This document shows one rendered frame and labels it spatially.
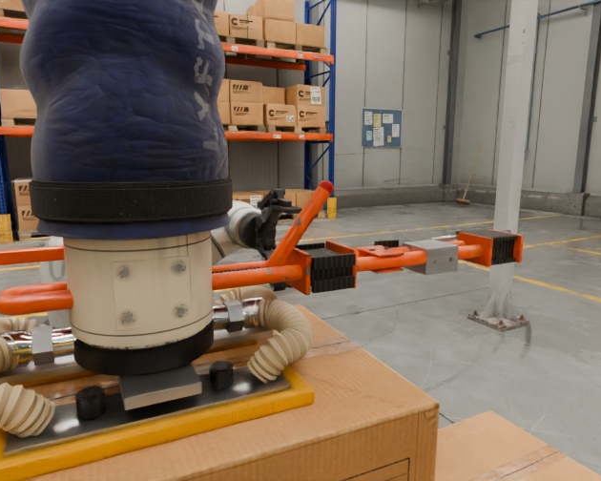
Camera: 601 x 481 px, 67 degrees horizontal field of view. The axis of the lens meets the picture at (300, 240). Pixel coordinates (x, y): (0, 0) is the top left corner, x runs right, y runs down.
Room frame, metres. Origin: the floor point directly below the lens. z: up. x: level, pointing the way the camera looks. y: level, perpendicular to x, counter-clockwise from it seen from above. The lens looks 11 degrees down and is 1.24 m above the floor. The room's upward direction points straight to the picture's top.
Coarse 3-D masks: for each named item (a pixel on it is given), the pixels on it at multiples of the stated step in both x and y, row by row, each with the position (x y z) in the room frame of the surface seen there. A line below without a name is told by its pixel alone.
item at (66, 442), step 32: (224, 384) 0.48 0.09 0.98; (256, 384) 0.50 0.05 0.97; (288, 384) 0.50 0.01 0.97; (64, 416) 0.43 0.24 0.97; (96, 416) 0.42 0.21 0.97; (128, 416) 0.43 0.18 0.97; (160, 416) 0.43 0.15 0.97; (192, 416) 0.44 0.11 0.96; (224, 416) 0.45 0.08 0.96; (256, 416) 0.46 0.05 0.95; (0, 448) 0.38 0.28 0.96; (32, 448) 0.38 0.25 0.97; (64, 448) 0.38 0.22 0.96; (96, 448) 0.39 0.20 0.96; (128, 448) 0.40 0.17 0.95; (0, 480) 0.36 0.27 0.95
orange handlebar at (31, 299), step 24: (456, 240) 0.81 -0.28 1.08; (0, 264) 0.70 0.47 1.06; (240, 264) 0.62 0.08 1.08; (288, 264) 0.65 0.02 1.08; (360, 264) 0.66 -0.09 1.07; (384, 264) 0.68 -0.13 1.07; (408, 264) 0.70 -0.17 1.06; (24, 288) 0.51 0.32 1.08; (48, 288) 0.52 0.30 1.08; (216, 288) 0.56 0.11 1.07; (0, 312) 0.47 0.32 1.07; (24, 312) 0.47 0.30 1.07
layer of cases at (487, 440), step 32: (480, 416) 1.11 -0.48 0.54; (448, 448) 0.98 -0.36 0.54; (480, 448) 0.98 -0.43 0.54; (512, 448) 0.98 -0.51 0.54; (544, 448) 0.98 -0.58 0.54; (448, 480) 0.87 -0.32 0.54; (480, 480) 0.87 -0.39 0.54; (512, 480) 0.87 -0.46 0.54; (544, 480) 0.87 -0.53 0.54; (576, 480) 0.87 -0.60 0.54
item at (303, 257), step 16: (288, 256) 0.66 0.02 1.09; (304, 256) 0.61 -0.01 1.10; (320, 256) 0.61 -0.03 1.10; (336, 256) 0.62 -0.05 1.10; (352, 256) 0.63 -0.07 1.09; (304, 272) 0.61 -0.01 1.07; (320, 272) 0.62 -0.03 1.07; (336, 272) 0.63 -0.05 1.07; (352, 272) 0.64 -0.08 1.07; (304, 288) 0.61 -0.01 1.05; (320, 288) 0.61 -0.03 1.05; (336, 288) 0.62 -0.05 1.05
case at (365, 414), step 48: (336, 336) 0.70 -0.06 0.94; (48, 384) 0.54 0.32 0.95; (96, 384) 0.54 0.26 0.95; (336, 384) 0.54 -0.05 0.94; (384, 384) 0.54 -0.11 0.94; (240, 432) 0.44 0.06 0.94; (288, 432) 0.44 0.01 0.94; (336, 432) 0.44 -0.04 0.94; (384, 432) 0.47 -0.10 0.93; (432, 432) 0.50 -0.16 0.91; (48, 480) 0.36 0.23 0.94; (96, 480) 0.36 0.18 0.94; (144, 480) 0.37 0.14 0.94; (192, 480) 0.37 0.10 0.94; (240, 480) 0.39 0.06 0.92; (288, 480) 0.42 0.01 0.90; (336, 480) 0.44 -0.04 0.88; (384, 480) 0.47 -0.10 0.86; (432, 480) 0.50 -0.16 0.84
